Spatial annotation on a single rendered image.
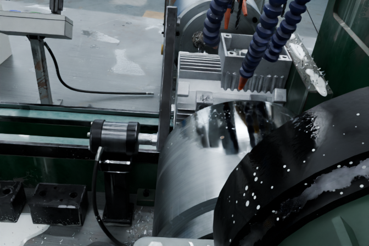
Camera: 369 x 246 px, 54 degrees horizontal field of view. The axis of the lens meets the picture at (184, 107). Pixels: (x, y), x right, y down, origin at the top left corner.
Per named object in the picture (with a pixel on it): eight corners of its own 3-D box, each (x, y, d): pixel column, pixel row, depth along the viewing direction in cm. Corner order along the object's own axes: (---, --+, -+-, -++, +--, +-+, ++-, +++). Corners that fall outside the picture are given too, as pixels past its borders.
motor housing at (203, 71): (255, 115, 90) (272, 43, 79) (270, 170, 74) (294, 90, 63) (173, 109, 89) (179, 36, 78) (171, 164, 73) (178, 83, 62)
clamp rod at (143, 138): (160, 140, 66) (160, 132, 64) (159, 147, 64) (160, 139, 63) (115, 138, 65) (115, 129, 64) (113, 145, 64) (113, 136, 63)
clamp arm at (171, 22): (171, 151, 66) (180, 11, 67) (171, 152, 63) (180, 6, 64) (151, 150, 66) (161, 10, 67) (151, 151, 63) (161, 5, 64)
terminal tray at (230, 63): (272, 68, 77) (280, 36, 73) (283, 95, 69) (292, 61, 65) (216, 63, 77) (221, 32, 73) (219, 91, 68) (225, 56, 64)
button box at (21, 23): (72, 39, 96) (73, 19, 96) (65, 35, 89) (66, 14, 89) (6, 34, 95) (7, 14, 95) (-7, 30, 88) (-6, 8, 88)
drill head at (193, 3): (242, 40, 126) (256, -35, 112) (260, 99, 96) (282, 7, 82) (169, 35, 125) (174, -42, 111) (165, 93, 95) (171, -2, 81)
